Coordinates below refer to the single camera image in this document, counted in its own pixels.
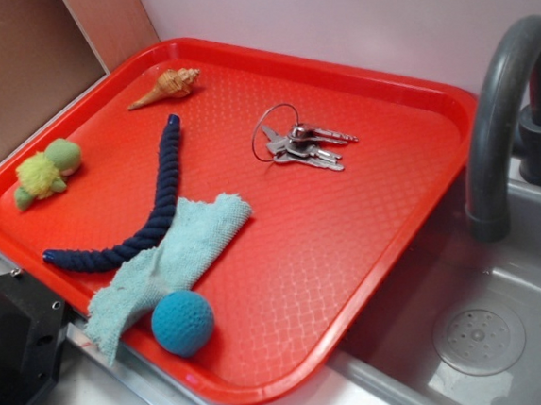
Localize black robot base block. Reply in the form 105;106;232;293
0;272;68;405

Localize red plastic tray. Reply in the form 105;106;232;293
0;38;476;405

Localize light blue cloth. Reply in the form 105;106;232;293
85;194;252;364

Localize blue knitted ball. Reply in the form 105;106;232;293
151;290;215;358

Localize tan conch seashell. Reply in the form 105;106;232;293
127;68;201;110

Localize green plush turtle toy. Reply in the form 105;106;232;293
13;138;82;211

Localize grey toy sink basin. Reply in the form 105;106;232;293
267;180;541;405

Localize grey toy faucet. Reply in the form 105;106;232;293
465;14;541;243

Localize brown cardboard panel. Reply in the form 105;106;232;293
0;0;159;162

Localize silver keys on ring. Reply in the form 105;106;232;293
250;103;359;172

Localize navy blue rope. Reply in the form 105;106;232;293
31;113;194;279

